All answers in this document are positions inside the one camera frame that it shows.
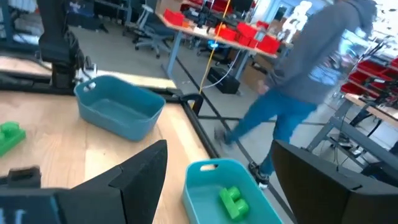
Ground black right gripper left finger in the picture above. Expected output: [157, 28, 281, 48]
[55, 139, 169, 224]

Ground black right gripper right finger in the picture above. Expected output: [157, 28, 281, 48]
[271, 140, 398, 224]

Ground green toy building block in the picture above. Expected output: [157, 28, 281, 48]
[218, 185, 251, 222]
[0, 121, 27, 157]

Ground wooden worktable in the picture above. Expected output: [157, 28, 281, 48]
[306, 93, 398, 187]
[155, 0, 293, 82]

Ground turquoise plastic bin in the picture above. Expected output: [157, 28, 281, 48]
[182, 158, 284, 224]

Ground dark blue plastic bin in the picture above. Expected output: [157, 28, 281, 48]
[73, 75, 167, 142]

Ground red plastic storage bin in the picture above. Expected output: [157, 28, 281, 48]
[236, 22, 259, 40]
[256, 34, 281, 55]
[340, 57, 398, 97]
[163, 8, 185, 27]
[215, 26, 239, 42]

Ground person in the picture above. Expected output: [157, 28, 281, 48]
[214, 0, 379, 187]

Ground black box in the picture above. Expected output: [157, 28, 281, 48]
[206, 66, 241, 95]

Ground grey office chair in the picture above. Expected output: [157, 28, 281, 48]
[124, 4, 175, 59]

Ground white humanoid robot figure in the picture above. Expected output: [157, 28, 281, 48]
[277, 1, 313, 43]

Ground white cable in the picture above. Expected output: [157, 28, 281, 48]
[201, 49, 243, 90]

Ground yellow extension cable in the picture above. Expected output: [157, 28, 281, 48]
[190, 0, 233, 108]

